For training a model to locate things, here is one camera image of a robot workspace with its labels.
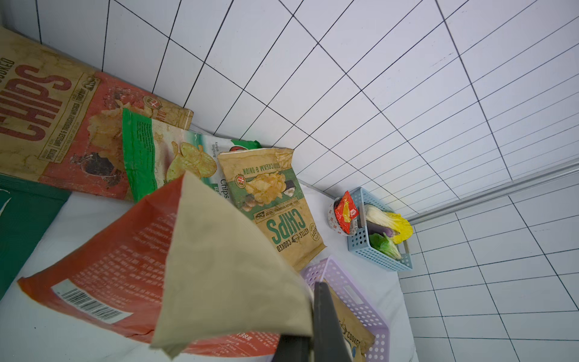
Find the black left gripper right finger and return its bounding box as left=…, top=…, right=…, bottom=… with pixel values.
left=313, top=282, right=352, bottom=362

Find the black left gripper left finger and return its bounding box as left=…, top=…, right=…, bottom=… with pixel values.
left=271, top=335, right=311, bottom=362

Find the blue kettle chips bag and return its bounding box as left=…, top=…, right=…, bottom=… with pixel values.
left=330, top=288, right=375, bottom=361

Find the beige cassava chips bag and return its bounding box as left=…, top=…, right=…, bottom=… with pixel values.
left=18, top=173, right=313, bottom=357

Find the purple plastic basket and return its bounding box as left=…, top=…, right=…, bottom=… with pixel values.
left=301, top=256, right=390, bottom=361

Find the blue plastic basket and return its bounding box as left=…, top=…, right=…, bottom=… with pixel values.
left=347, top=187, right=413, bottom=272

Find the green kettle chips bag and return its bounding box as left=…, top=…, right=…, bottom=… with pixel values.
left=218, top=148, right=325, bottom=272

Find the green white chips bag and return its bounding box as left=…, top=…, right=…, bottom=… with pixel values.
left=122, top=110, right=262, bottom=202

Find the green Real chips bag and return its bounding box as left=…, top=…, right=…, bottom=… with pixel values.
left=1, top=175, right=71, bottom=296

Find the red kettle chips bag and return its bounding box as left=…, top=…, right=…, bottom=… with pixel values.
left=1, top=29, right=193, bottom=200

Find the green toy lettuce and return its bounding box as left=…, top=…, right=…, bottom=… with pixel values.
left=369, top=233, right=402, bottom=261

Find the purple toy eggplant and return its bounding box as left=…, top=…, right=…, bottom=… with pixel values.
left=366, top=221, right=395, bottom=238

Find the red snack cup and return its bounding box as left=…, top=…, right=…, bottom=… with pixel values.
left=328, top=191, right=360, bottom=236

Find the yellow toy cabbage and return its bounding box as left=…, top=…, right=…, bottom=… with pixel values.
left=364, top=204, right=413, bottom=244

